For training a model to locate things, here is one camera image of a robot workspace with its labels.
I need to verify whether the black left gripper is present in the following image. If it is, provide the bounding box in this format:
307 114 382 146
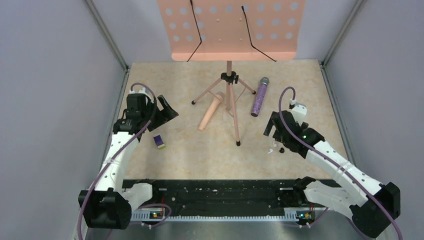
141 94 178 131

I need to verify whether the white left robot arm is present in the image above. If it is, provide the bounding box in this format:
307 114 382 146
78 93 179 230

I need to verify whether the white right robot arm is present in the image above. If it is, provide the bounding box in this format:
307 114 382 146
264 110 404 240

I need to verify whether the purple green toy block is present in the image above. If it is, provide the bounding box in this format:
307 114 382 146
153 134 166 149

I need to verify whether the purple glitter microphone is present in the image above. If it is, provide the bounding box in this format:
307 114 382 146
250 77 270 117

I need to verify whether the pink music stand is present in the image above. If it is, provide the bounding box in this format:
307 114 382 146
156 0 307 147

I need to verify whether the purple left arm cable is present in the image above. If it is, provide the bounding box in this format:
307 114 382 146
76 82 158 240

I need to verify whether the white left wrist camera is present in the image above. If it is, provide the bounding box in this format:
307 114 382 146
143 88 155 104

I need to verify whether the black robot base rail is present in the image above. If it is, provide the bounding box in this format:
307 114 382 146
122 179 330 228

